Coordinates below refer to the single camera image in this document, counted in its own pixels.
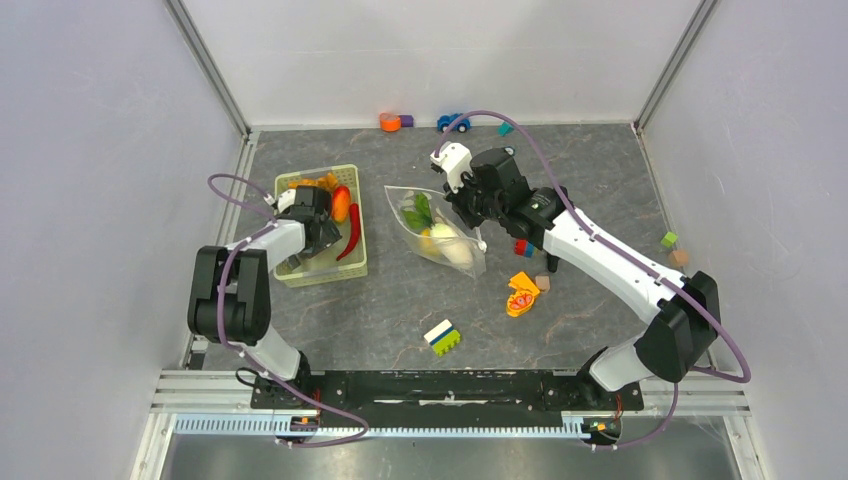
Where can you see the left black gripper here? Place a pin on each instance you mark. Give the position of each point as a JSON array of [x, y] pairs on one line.
[[329, 236]]

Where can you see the orange yellow toy piece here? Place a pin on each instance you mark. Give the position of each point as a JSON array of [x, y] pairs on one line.
[[525, 293]]

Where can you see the small tan wooden cube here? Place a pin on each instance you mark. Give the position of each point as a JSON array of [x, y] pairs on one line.
[[679, 258]]

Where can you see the white toy radish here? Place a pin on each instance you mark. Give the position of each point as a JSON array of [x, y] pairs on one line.
[[457, 249]]

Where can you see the yellow toy fruit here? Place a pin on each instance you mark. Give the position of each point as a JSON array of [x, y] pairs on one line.
[[428, 244]]

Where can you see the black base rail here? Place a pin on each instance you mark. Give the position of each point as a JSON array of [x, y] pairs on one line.
[[443, 398]]

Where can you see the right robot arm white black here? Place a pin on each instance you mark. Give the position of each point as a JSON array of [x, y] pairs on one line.
[[672, 305]]

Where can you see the red toy chili pepper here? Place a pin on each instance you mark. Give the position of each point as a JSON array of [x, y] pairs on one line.
[[355, 230]]

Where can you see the orange red toy mango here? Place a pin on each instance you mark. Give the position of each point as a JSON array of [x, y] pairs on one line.
[[341, 202]]

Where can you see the pale green plastic basket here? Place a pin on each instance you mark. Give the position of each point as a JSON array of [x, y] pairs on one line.
[[324, 267]]

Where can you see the teal toy block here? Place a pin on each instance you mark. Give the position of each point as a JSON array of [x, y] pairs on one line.
[[505, 129]]

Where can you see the small pink wooden cube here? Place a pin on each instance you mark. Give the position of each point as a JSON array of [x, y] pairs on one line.
[[543, 283]]

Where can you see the clear dotted zip bag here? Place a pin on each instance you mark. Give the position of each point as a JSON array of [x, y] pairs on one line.
[[399, 197]]

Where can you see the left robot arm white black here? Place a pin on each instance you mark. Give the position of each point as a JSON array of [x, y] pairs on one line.
[[229, 301]]

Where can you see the orange toy food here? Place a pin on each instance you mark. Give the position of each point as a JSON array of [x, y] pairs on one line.
[[328, 182]]

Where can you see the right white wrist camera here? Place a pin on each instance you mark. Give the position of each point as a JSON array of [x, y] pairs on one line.
[[453, 160]]

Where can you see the red blue toy block house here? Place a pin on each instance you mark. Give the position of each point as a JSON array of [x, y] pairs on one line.
[[524, 248]]

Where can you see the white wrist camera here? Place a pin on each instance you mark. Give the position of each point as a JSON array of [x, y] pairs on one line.
[[453, 160], [285, 201]]

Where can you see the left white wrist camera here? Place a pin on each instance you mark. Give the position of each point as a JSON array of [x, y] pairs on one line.
[[285, 201]]

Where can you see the white green toy brick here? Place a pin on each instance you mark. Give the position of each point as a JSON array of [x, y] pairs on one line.
[[443, 337]]

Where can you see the blue toy car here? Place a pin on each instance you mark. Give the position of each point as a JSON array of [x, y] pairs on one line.
[[453, 122]]

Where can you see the small green cube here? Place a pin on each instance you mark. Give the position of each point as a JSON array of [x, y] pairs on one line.
[[669, 240]]

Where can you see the green leafy toy vegetable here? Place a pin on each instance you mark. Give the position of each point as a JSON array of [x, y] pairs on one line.
[[418, 217]]

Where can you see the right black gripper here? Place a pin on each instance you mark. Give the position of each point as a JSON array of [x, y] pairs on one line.
[[458, 201]]

